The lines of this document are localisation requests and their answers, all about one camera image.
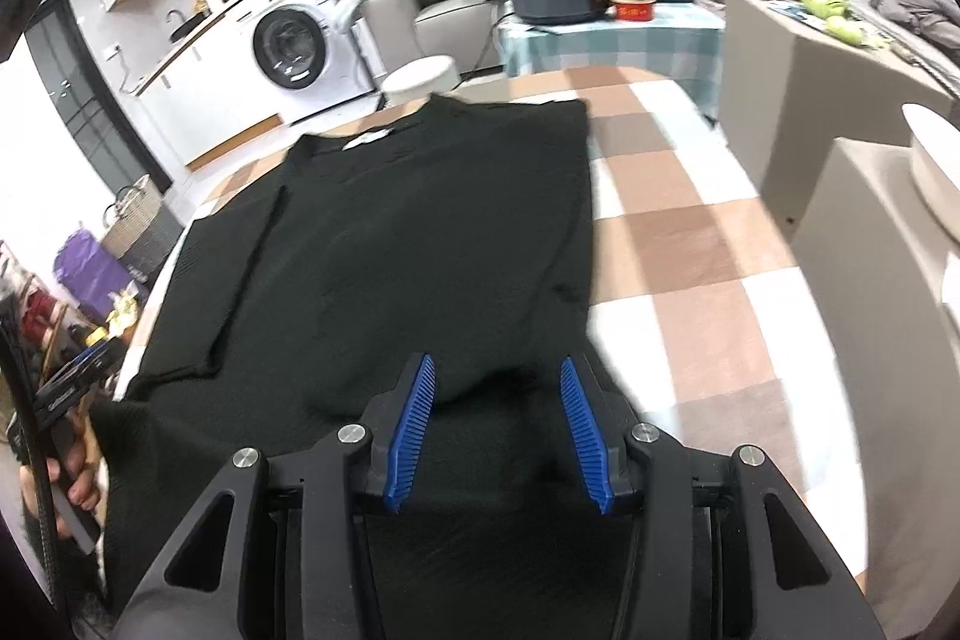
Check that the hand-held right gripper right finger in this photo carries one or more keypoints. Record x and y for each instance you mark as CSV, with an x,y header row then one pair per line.
x,y
589,437

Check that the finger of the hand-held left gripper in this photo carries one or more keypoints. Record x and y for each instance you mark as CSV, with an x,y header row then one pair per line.
x,y
101,356

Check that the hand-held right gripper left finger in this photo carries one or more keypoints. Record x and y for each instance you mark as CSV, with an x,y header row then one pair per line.
x,y
411,430

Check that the black knit sweater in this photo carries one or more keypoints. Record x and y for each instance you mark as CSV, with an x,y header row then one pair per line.
x,y
412,235

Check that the person's left hand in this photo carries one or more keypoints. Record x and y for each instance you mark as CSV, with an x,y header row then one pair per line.
x,y
81,482

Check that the wooden shoe rack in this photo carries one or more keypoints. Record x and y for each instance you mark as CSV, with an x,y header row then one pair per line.
x,y
37,317

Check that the purple bag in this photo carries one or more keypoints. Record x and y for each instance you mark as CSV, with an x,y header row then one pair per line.
x,y
90,272

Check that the woven laundry basket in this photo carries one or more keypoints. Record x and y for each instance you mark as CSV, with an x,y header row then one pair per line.
x,y
142,227

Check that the checkered blanket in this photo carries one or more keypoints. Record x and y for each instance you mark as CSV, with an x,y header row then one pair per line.
x,y
675,235

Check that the black glass door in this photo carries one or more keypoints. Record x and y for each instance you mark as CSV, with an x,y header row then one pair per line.
x,y
90,100

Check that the white kitchen cabinet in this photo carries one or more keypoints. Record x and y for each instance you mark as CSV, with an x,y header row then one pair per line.
x,y
217,93

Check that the black faucet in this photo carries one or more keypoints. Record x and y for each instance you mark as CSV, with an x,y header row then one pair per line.
x,y
177,19

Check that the white round stool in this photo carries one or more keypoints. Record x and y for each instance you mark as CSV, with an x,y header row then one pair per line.
x,y
420,78

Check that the white washing machine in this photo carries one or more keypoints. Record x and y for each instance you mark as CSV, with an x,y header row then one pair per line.
x,y
300,48

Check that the teal checkered tablecloth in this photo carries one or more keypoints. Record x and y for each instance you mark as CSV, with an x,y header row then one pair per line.
x,y
637,40

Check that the large beige box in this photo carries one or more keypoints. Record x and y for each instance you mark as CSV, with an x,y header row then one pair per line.
x,y
787,85

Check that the red bowl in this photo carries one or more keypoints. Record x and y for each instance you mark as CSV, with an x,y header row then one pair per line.
x,y
631,9

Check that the white basin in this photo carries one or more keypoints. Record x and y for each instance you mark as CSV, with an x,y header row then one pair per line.
x,y
934,160

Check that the grey jacket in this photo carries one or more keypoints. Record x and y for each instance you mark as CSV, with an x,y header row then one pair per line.
x,y
915,6

